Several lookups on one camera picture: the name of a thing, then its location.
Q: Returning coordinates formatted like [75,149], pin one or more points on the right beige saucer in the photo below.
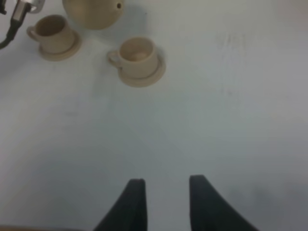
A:
[145,81]

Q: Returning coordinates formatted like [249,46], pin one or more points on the beige teapot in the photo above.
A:
[94,14]

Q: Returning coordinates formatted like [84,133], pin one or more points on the left beige teacup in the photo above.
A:
[53,34]

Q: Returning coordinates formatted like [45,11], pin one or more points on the right beige teacup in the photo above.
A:
[137,57]

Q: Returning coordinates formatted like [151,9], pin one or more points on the beige saucer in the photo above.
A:
[64,55]
[145,81]

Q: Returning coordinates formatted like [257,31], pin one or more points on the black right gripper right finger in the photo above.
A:
[210,212]

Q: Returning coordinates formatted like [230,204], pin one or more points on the left beige saucer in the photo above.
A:
[64,55]

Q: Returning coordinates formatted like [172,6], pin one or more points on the beige teacup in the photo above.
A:
[137,57]
[53,34]

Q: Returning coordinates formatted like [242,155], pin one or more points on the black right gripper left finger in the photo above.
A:
[129,213]

